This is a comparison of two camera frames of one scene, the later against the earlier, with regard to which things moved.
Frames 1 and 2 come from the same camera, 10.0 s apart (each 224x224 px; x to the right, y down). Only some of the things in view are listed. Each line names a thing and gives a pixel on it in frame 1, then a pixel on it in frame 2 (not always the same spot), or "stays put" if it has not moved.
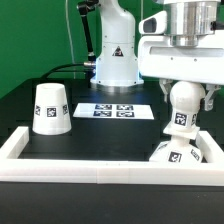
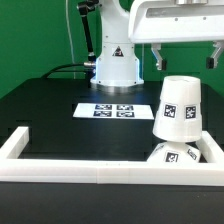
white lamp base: x=179 y=149 stays put
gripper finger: x=165 y=85 to x=162 y=64
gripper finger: x=209 y=100 to x=212 y=61
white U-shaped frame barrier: x=209 y=172 stays put
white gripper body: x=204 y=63 to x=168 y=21
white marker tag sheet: x=114 y=110 stays put
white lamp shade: x=51 y=114 to x=179 y=116
